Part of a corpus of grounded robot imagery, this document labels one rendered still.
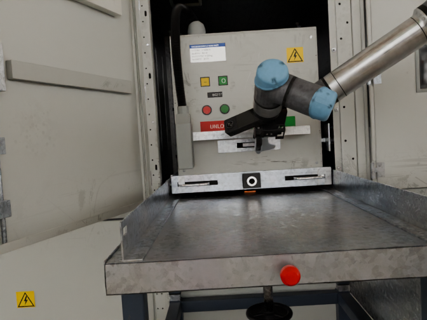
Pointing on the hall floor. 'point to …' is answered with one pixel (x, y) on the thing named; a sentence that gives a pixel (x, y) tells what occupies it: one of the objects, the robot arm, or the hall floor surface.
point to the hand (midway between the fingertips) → (255, 144)
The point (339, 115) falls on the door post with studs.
